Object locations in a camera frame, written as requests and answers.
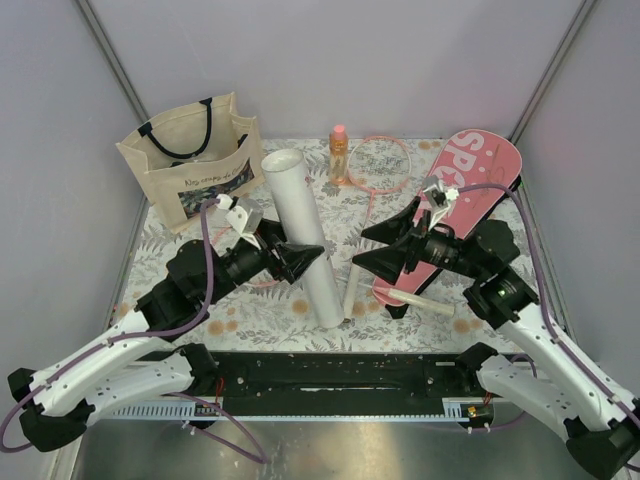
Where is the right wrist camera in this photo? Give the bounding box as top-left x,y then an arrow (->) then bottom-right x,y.
422,176 -> 459,224

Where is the beige canvas tote bag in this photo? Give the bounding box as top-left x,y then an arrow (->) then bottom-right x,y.
116,93 -> 264,233

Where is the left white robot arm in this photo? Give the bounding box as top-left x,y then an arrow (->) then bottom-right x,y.
7,220 -> 325,452

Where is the pink racket near bottle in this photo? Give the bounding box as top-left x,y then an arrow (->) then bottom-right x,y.
342,134 -> 413,321

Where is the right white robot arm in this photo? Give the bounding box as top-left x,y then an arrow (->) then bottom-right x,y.
353,199 -> 639,479

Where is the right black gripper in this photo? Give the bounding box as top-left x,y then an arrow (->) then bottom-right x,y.
352,196 -> 484,284

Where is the white cable duct strip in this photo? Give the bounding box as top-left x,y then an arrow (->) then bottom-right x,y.
107,390 -> 492,423

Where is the pink racket cover bag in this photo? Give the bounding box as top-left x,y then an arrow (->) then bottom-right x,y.
372,128 -> 523,321

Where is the floral table mat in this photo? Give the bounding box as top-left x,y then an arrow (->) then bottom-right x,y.
119,137 -> 562,357

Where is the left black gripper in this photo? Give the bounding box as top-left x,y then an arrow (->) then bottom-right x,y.
205,219 -> 325,305

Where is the orange drink bottle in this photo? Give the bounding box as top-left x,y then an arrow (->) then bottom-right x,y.
329,125 -> 349,185

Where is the pink racket near left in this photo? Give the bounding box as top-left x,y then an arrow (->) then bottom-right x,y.
214,224 -> 457,317

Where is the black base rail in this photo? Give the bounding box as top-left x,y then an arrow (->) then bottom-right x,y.
188,351 -> 485,400

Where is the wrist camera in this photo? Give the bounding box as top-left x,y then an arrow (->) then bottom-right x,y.
225,197 -> 263,236
422,176 -> 459,224

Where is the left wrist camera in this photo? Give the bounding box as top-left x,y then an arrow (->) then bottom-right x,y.
225,197 -> 263,236

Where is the white shuttlecock tube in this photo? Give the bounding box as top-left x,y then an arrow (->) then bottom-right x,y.
261,149 -> 344,329

